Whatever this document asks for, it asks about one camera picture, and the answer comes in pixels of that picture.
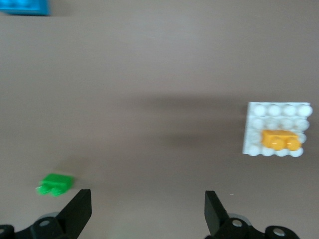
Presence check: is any blue three-stud block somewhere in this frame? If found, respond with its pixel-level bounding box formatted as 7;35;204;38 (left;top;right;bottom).
0;0;51;16

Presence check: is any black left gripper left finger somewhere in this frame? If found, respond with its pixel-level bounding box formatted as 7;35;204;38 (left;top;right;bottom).
0;189;92;239

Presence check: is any yellow two-stud block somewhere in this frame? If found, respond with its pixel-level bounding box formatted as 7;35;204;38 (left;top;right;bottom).
261;129;303;152

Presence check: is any brown table cover mat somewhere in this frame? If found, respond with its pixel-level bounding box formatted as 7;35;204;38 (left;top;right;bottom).
0;0;319;239

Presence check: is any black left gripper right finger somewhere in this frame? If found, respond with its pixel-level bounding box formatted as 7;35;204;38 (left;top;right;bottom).
204;190;300;239

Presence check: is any white studded base plate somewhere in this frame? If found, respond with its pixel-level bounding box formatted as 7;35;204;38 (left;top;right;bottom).
242;101;314;158

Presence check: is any green two-stud block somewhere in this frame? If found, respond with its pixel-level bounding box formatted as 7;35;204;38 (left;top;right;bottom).
34;173;76;198

